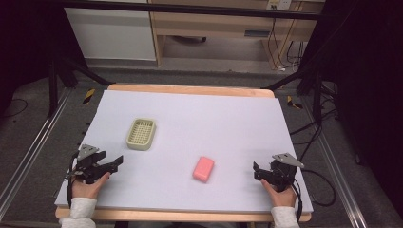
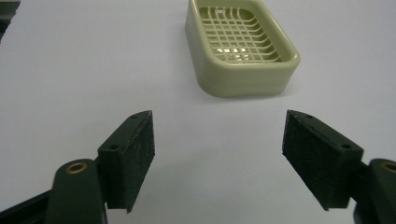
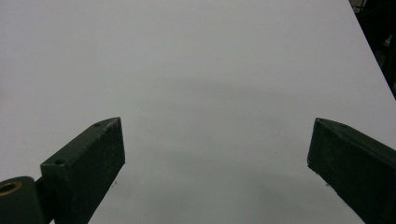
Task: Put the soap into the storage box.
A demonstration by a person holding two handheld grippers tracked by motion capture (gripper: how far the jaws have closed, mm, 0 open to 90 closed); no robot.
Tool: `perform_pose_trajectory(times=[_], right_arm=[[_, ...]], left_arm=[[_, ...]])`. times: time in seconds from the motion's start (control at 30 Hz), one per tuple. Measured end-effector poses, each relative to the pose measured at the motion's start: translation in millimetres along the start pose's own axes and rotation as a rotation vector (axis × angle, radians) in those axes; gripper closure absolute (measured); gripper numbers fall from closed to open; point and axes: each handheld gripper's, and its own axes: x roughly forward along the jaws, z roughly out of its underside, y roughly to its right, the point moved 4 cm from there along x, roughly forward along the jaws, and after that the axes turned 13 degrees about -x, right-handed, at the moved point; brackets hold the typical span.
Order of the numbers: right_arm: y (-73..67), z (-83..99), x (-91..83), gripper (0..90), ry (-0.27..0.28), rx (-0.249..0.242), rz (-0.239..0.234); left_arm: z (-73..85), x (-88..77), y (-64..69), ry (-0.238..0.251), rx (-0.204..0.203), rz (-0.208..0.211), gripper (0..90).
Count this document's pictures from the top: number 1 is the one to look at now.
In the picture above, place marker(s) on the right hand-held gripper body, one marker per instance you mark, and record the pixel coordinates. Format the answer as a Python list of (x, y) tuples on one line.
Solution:
[(283, 172)]

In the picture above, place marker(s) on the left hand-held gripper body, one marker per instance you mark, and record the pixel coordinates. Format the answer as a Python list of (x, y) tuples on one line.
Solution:
[(90, 164)]

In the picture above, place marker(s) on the beige soap dish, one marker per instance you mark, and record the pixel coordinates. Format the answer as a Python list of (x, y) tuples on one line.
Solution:
[(141, 134)]

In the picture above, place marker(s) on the pink soap bar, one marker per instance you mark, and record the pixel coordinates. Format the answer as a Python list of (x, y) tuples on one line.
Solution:
[(203, 169)]

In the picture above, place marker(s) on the person's left hand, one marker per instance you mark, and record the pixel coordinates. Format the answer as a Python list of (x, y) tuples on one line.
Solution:
[(88, 188)]

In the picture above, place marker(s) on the person's right hand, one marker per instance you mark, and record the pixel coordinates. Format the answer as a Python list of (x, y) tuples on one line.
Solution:
[(282, 198)]

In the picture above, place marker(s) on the yellow black floor tape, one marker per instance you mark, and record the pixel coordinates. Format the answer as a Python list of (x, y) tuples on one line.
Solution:
[(88, 96), (294, 103)]

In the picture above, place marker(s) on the white foam board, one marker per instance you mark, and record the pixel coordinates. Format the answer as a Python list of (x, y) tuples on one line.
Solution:
[(196, 133)]

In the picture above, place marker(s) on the wooden table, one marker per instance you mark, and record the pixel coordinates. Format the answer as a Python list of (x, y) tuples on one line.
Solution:
[(190, 90)]

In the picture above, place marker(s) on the white cabinet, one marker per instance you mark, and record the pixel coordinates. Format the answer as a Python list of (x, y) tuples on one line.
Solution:
[(111, 34)]

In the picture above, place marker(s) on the wooden desk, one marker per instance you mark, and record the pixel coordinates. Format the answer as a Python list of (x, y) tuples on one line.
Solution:
[(221, 25)]

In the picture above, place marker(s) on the white power strip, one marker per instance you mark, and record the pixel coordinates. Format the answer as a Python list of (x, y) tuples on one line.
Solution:
[(278, 4)]

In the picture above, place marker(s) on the metal floor rail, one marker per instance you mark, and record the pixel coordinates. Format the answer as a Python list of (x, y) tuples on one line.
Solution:
[(34, 148), (342, 177)]

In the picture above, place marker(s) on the black frame stand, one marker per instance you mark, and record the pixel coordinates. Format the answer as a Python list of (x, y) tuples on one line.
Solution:
[(304, 85), (60, 76)]

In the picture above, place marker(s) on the black frame crossbar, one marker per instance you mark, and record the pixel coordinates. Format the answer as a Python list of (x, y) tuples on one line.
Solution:
[(190, 9)]

